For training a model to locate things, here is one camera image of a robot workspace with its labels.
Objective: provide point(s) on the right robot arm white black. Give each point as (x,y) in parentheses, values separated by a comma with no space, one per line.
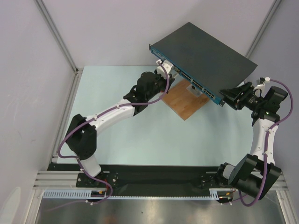
(256,173)

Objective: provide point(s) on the blue black network switch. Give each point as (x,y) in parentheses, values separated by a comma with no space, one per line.
(204,61)

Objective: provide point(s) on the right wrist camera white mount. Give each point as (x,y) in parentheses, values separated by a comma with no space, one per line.
(261,82)

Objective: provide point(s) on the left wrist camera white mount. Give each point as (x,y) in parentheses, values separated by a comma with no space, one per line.
(164,68)

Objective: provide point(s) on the right aluminium frame post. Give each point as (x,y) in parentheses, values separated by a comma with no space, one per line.
(267,20)

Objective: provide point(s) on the wooden base board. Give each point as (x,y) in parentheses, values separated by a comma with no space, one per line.
(182,102)

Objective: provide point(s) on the aluminium frame post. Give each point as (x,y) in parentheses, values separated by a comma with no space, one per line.
(267,20)
(56,34)

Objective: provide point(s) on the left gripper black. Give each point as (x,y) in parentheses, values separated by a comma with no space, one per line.
(164,81)

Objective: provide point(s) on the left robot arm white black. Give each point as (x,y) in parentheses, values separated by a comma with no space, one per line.
(82,134)

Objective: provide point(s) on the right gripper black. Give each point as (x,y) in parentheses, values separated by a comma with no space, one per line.
(237,97)

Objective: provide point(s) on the left aluminium frame post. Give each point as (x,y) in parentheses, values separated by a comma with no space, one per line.
(56,34)

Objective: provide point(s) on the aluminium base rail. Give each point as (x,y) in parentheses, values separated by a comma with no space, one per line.
(56,180)

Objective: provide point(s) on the white slotted cable duct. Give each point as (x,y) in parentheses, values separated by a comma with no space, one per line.
(87,194)

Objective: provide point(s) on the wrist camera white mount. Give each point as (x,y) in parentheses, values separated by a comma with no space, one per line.
(164,68)
(261,82)

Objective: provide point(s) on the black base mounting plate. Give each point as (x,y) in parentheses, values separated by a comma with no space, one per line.
(156,180)

